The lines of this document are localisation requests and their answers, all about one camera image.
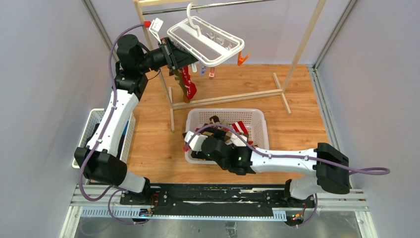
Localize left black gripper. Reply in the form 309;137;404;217
138;38;199;74

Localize red christmas sock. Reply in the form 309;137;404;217
181;66;197;102

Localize white plastic clip hanger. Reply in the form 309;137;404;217
167;3;245;67

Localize olive green striped sock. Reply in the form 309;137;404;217
169;69;191;103

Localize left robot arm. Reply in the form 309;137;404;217
74;34;198;205

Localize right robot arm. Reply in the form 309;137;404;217
184;131;350;207

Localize pile of colourful socks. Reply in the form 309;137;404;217
195;115;255;149

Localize orange hanger clip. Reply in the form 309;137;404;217
237;51;250;66
209;67;215;79

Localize white centre laundry basket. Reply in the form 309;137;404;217
186;108;269;150

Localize dark clothes in left basket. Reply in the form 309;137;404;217
87;122;129;158

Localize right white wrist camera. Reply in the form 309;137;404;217
183;131;208;152

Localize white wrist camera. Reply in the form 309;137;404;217
183;131;208;152
149;17;163;44

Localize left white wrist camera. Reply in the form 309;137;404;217
149;17;163;44

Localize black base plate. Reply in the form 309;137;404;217
120;183;315;217

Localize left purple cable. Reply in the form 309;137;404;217
78;21;153;226

